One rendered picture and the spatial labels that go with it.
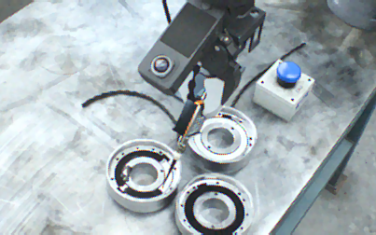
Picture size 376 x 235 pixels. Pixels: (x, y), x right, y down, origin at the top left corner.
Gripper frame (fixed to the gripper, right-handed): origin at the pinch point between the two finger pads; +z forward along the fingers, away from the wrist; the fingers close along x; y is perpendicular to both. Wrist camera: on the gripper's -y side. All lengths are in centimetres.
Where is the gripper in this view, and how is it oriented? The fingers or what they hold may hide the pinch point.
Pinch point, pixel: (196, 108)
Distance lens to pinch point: 74.6
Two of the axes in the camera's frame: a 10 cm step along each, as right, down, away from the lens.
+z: -1.1, 6.5, 7.5
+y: 5.6, -5.8, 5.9
